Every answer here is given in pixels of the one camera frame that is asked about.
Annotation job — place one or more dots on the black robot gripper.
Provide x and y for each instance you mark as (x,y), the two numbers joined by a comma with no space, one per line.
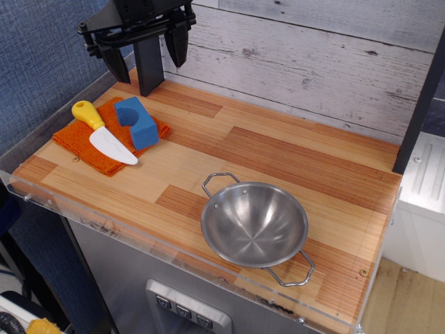
(121,23)

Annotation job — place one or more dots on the stainless steel two-handled bowl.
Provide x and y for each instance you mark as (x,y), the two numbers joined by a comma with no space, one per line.
(255,225)

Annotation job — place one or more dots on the blue foam block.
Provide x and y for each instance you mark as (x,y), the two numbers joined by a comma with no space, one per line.
(142,127)

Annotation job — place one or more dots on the orange folded cloth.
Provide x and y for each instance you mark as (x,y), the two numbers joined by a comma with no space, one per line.
(75,138)

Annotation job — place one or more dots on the clear acrylic edge guard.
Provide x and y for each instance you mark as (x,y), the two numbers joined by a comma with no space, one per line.
(332,301)

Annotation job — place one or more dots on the silver button control panel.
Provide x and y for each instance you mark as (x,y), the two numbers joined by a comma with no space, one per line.
(176,312)

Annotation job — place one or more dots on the stainless steel cabinet front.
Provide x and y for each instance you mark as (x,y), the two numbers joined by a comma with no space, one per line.
(122,270)

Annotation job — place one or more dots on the yellow crumpled object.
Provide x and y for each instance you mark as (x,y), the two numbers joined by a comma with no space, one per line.
(42,326)

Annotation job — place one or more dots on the white ribbed appliance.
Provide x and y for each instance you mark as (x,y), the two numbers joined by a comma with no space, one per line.
(415,237)

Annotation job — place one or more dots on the yellow handled white toy knife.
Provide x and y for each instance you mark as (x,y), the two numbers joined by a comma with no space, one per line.
(101,138)

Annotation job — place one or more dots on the black right vertical post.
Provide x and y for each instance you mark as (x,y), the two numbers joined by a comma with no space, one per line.
(421,109)

